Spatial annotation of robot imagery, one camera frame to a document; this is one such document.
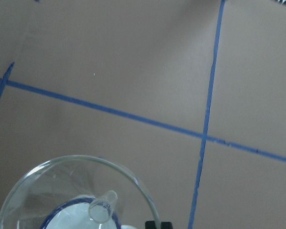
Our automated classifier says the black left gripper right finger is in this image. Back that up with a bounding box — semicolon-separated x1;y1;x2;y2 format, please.
161;221;173;229

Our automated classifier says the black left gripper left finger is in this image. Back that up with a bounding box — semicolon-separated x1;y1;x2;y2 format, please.
144;221;156;229

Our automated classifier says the white enamel cup blue rim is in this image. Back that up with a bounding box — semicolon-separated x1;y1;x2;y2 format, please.
40;190;121;229

